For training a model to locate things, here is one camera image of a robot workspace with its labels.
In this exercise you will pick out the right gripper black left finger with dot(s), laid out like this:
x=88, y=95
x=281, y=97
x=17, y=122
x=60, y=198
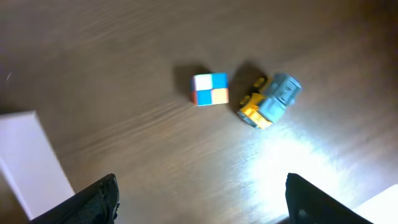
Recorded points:
x=96, y=204

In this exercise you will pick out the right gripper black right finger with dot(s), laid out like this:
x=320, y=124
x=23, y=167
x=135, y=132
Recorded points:
x=307, y=204

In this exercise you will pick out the yellow grey mixer truck toy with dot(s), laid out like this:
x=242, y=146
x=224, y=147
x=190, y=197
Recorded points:
x=268, y=101

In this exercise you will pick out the white cardboard box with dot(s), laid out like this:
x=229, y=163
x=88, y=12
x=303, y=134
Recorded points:
x=30, y=165

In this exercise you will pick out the colourful puzzle cube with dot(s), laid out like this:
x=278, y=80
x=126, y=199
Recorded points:
x=210, y=89

